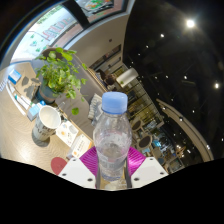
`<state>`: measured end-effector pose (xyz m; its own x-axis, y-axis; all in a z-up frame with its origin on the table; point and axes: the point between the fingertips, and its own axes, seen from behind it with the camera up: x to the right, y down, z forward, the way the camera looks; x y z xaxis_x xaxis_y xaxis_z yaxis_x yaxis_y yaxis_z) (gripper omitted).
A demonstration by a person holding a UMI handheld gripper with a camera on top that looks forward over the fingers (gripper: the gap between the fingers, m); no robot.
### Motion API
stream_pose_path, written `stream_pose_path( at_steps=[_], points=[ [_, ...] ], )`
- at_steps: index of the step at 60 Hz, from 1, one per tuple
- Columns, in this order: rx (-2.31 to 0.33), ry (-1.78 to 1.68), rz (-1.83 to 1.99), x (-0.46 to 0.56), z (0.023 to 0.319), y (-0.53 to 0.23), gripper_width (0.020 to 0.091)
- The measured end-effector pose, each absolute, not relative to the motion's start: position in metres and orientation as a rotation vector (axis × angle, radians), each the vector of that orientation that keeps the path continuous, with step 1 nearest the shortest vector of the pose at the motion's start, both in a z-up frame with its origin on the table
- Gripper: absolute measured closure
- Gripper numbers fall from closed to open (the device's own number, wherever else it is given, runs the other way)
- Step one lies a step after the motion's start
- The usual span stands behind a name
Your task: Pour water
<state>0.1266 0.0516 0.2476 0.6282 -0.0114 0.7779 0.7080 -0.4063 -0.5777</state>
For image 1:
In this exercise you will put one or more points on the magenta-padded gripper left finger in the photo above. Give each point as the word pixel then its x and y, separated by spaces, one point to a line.
pixel 76 171

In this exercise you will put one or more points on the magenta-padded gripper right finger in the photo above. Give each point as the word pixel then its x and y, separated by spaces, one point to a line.
pixel 148 171

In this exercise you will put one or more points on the clear water bottle blue cap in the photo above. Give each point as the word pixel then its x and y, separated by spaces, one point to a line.
pixel 111 140

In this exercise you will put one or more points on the flat round red coaster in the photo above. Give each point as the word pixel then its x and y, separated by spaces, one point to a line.
pixel 58 165

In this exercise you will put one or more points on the group of dining chairs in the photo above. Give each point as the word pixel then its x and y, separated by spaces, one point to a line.
pixel 145 141

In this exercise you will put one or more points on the white illustrated booklet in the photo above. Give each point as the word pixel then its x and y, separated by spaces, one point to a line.
pixel 66 133

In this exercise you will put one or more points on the white printed mug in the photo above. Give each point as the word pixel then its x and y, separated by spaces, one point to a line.
pixel 46 123

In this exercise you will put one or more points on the light blue tissue packet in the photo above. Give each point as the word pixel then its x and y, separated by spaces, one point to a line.
pixel 35 111

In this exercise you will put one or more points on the white pen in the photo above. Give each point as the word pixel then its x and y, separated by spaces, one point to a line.
pixel 20 98

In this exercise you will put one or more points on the white round pillar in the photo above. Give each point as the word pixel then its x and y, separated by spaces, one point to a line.
pixel 128 77

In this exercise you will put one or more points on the green potted plant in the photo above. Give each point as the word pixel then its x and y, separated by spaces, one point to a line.
pixel 60 76

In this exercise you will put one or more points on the person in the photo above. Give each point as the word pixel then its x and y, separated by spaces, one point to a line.
pixel 108 80

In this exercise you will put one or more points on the small blue box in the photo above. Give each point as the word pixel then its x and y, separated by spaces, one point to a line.
pixel 15 76

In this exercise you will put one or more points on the window with colourful decals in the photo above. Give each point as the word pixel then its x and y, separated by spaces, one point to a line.
pixel 50 31

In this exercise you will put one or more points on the group of ceiling lights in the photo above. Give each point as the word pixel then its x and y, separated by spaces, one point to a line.
pixel 190 23

